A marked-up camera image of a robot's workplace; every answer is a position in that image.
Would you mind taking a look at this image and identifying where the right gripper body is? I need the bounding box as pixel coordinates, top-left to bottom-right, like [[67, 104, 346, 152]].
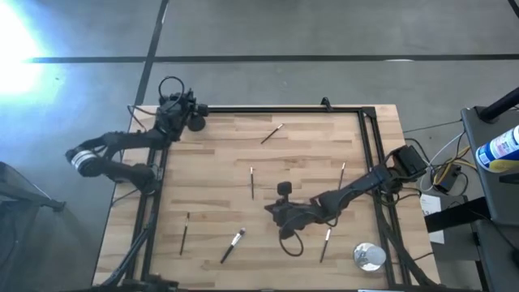
[[277, 181, 322, 240]]

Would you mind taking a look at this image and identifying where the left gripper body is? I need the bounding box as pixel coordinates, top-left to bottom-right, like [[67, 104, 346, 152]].
[[157, 91, 210, 123]]

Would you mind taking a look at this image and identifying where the large fluffy makeup brush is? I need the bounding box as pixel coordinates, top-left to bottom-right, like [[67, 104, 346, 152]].
[[219, 226, 247, 265]]

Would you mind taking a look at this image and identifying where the black mesh pen cup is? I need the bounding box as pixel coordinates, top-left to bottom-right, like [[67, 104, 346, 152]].
[[186, 112, 207, 133]]

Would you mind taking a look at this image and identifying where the white paper sheet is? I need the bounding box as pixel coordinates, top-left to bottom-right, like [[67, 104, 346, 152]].
[[419, 193, 446, 245]]

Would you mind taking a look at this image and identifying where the black power supply box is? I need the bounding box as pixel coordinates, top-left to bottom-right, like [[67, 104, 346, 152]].
[[431, 164, 463, 194]]

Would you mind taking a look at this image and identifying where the dark chair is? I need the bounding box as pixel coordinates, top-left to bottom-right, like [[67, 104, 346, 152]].
[[0, 161, 68, 292]]

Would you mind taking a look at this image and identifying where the grey metal cart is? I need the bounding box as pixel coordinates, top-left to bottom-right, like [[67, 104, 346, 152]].
[[461, 104, 519, 292]]

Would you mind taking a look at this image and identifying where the blue white spray can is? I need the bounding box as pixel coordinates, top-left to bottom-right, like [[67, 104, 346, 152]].
[[474, 124, 519, 174]]

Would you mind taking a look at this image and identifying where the black pole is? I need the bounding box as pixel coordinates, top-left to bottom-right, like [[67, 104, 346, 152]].
[[478, 87, 519, 123]]

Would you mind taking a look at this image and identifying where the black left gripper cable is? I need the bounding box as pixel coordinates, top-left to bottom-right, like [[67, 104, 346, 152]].
[[157, 75, 187, 105]]

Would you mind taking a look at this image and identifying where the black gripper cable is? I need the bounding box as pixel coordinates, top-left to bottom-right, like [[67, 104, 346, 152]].
[[157, 75, 187, 105], [277, 210, 340, 258]]

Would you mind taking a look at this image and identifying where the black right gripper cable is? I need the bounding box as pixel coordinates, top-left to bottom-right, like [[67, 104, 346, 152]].
[[277, 210, 340, 258]]

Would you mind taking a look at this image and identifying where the black aluminium table frame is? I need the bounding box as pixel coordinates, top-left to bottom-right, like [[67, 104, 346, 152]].
[[92, 105, 437, 292]]

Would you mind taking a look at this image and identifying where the black diagonal frame strut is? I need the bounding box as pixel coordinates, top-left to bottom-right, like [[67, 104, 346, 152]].
[[379, 218, 433, 287], [99, 221, 157, 287]]

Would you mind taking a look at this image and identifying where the white cable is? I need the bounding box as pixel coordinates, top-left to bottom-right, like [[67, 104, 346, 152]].
[[418, 130, 466, 194]]

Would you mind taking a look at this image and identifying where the black strap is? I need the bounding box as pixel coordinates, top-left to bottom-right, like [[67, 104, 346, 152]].
[[423, 197, 491, 234]]

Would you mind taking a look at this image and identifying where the thin black cable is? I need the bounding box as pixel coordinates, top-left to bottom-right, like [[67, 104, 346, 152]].
[[402, 118, 464, 135]]

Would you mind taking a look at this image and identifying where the yellow cable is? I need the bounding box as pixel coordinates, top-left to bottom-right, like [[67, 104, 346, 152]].
[[431, 144, 478, 186]]

